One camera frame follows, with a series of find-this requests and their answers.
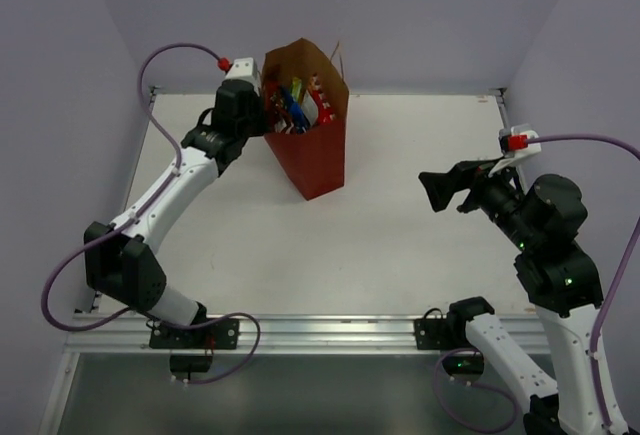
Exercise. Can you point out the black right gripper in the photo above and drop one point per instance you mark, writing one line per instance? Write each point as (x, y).
(441, 187)

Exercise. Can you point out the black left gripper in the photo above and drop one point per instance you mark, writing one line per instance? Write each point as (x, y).
(255, 118)

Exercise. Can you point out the blue Kettle potato chips bag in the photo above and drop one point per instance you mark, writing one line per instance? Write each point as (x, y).
(298, 117)

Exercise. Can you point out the red brown paper bag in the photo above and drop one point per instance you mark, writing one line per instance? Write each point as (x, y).
(313, 161)

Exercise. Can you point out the red patterned snack bag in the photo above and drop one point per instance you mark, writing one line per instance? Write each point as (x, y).
(315, 105)

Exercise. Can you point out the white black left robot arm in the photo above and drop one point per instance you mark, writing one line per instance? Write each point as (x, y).
(121, 260)

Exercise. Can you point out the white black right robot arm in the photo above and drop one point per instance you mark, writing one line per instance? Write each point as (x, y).
(560, 280)

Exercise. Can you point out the red Doritos chip bag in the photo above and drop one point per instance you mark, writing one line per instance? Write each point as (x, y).
(275, 107)

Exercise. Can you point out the green yellow candy packet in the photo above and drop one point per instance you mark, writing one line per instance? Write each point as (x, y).
(296, 89)

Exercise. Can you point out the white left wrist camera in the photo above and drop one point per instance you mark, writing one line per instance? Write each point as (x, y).
(244, 69)

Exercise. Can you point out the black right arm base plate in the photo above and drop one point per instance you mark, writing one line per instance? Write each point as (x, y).
(432, 331)

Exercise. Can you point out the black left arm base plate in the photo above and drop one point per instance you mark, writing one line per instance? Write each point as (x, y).
(220, 336)

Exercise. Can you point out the aluminium front mounting rail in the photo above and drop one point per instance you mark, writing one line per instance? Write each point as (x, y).
(301, 335)

